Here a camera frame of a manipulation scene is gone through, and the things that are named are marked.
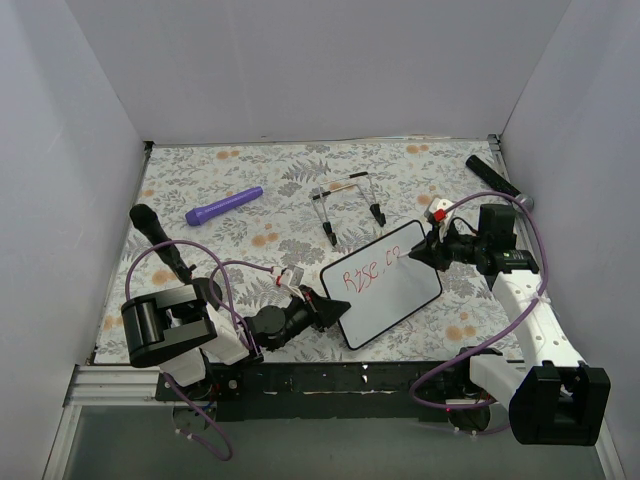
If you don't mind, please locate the wire whiteboard stand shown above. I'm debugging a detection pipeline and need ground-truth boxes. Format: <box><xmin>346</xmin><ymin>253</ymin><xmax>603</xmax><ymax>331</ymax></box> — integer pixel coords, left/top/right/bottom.
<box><xmin>309</xmin><ymin>171</ymin><xmax>387</xmax><ymax>247</ymax></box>

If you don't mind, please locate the purple cable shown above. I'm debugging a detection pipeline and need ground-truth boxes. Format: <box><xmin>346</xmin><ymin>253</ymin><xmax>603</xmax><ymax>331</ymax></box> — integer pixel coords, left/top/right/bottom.
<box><xmin>409</xmin><ymin>192</ymin><xmax>551</xmax><ymax>436</ymax></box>
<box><xmin>124</xmin><ymin>239</ymin><xmax>291</xmax><ymax>461</ymax></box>

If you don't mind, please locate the black microphone silver head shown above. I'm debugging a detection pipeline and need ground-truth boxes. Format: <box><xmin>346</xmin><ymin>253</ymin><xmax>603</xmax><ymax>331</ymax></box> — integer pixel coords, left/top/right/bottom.
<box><xmin>465</xmin><ymin>155</ymin><xmax>534</xmax><ymax>211</ymax></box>

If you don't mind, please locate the black base frame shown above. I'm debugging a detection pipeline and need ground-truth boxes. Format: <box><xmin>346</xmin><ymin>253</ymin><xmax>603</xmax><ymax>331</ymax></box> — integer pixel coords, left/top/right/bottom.
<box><xmin>181</xmin><ymin>361</ymin><xmax>447</xmax><ymax>422</ymax></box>

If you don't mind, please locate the small whiteboard black frame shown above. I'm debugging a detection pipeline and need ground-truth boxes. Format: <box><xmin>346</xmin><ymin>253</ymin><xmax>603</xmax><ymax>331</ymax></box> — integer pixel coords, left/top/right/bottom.
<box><xmin>319</xmin><ymin>220</ymin><xmax>442</xmax><ymax>350</ymax></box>

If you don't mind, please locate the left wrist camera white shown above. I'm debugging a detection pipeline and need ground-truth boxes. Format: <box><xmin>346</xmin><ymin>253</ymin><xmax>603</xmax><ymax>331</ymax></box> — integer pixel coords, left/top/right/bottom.
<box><xmin>272</xmin><ymin>265</ymin><xmax>304</xmax><ymax>291</ymax></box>

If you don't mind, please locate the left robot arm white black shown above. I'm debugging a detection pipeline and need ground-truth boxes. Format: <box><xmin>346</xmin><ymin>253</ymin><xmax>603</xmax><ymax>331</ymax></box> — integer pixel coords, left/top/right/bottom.
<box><xmin>121</xmin><ymin>283</ymin><xmax>351</xmax><ymax>400</ymax></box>

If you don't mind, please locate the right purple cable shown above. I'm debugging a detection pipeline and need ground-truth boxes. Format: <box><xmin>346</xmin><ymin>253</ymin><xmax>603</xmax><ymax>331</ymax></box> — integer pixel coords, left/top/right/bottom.
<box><xmin>409</xmin><ymin>192</ymin><xmax>551</xmax><ymax>436</ymax></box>

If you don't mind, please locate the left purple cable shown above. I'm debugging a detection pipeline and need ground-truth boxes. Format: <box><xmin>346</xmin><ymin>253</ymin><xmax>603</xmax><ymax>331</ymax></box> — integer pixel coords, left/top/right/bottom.
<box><xmin>124</xmin><ymin>239</ymin><xmax>291</xmax><ymax>461</ymax></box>

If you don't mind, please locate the black microphone on stand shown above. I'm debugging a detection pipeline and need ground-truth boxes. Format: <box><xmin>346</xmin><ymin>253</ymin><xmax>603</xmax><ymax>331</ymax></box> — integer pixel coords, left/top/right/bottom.
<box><xmin>129</xmin><ymin>204</ymin><xmax>220</xmax><ymax>311</ymax></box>

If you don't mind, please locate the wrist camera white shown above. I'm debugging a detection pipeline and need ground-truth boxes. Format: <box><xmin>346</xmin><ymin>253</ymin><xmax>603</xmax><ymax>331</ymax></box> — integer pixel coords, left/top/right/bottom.
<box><xmin>272</xmin><ymin>265</ymin><xmax>304</xmax><ymax>291</ymax></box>
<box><xmin>424</xmin><ymin>197</ymin><xmax>453</xmax><ymax>226</ymax></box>

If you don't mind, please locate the purple flashlight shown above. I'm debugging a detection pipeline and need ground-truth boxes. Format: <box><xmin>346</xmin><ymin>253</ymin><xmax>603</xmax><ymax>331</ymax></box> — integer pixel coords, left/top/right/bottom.
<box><xmin>185</xmin><ymin>187</ymin><xmax>263</xmax><ymax>227</ymax></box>

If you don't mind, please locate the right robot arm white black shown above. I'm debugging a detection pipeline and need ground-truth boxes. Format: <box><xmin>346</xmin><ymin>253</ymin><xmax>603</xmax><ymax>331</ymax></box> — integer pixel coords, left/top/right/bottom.
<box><xmin>408</xmin><ymin>199</ymin><xmax>611</xmax><ymax>446</ymax></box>

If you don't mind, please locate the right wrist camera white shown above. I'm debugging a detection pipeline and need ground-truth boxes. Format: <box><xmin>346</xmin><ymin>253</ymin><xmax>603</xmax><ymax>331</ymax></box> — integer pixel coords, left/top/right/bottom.
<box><xmin>424</xmin><ymin>197</ymin><xmax>453</xmax><ymax>226</ymax></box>

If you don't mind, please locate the floral patterned table mat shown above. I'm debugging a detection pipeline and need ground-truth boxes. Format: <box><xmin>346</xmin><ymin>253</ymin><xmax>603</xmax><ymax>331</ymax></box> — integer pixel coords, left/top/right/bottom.
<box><xmin>92</xmin><ymin>138</ymin><xmax>551</xmax><ymax>365</ymax></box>

